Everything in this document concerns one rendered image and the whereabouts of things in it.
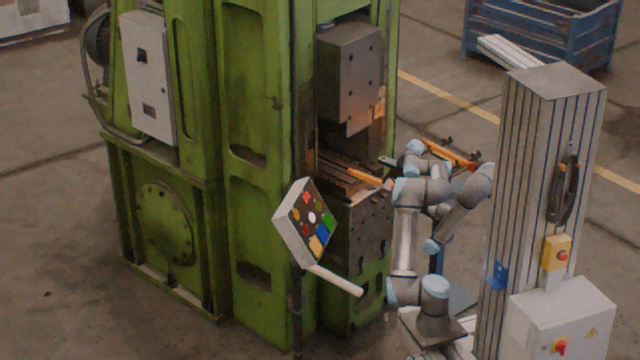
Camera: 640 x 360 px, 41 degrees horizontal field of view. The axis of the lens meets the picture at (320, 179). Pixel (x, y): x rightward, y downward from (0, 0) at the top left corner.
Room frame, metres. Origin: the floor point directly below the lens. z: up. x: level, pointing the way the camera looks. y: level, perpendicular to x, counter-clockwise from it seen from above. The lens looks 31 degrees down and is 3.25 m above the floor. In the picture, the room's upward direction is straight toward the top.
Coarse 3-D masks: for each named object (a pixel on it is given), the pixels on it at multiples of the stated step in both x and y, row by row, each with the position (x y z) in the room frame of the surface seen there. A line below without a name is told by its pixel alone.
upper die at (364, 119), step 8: (368, 112) 3.78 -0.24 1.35; (320, 120) 3.77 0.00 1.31; (328, 120) 3.73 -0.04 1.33; (352, 120) 3.69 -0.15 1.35; (360, 120) 3.73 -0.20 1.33; (368, 120) 3.78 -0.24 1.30; (328, 128) 3.73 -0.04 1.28; (336, 128) 3.70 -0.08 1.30; (344, 128) 3.66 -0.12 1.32; (352, 128) 3.69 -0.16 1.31; (360, 128) 3.73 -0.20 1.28; (344, 136) 3.66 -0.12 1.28
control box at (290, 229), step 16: (288, 192) 3.33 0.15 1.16; (304, 192) 3.30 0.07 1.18; (288, 208) 3.14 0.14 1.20; (304, 208) 3.23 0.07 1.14; (288, 224) 3.08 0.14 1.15; (304, 224) 3.15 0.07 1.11; (336, 224) 3.36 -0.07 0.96; (288, 240) 3.08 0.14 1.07; (304, 240) 3.08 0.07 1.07; (320, 240) 3.18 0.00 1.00; (304, 256) 3.06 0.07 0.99; (320, 256) 3.11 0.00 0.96
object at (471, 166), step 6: (426, 144) 4.08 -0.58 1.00; (432, 144) 4.06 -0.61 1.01; (438, 150) 4.01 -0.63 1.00; (444, 150) 3.99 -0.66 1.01; (450, 156) 3.94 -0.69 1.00; (456, 156) 3.92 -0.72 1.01; (462, 162) 3.87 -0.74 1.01; (468, 162) 3.86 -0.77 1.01; (474, 162) 3.84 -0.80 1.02; (468, 168) 3.82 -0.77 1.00; (474, 168) 3.81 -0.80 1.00
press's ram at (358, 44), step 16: (320, 32) 3.78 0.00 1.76; (336, 32) 3.78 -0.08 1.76; (352, 32) 3.78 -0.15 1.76; (368, 32) 3.78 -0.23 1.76; (320, 48) 3.70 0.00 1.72; (336, 48) 3.63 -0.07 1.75; (352, 48) 3.68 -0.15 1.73; (368, 48) 3.77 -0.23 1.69; (320, 64) 3.70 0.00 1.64; (336, 64) 3.63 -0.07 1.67; (352, 64) 3.68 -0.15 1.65; (368, 64) 3.77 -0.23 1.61; (320, 80) 3.70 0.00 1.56; (336, 80) 3.63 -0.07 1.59; (352, 80) 3.68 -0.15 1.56; (368, 80) 3.77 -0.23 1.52; (320, 96) 3.70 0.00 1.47; (336, 96) 3.63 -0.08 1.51; (352, 96) 3.68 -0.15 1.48; (368, 96) 3.78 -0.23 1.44; (320, 112) 3.70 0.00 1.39; (336, 112) 3.63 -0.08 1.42; (352, 112) 3.68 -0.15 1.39
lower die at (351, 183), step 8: (320, 152) 4.01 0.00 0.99; (320, 160) 3.91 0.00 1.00; (336, 160) 3.92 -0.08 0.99; (320, 168) 3.84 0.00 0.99; (328, 168) 3.84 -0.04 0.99; (336, 168) 3.83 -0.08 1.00; (352, 168) 3.84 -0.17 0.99; (360, 168) 3.83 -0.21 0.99; (320, 176) 3.77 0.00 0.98; (336, 176) 3.76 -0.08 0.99; (344, 176) 3.76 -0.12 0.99; (352, 176) 3.75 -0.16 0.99; (336, 184) 3.70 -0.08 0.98; (344, 184) 3.70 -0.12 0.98; (352, 184) 3.69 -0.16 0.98; (360, 184) 3.74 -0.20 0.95; (368, 184) 3.79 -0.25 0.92; (344, 192) 3.66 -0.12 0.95; (352, 192) 3.69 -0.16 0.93
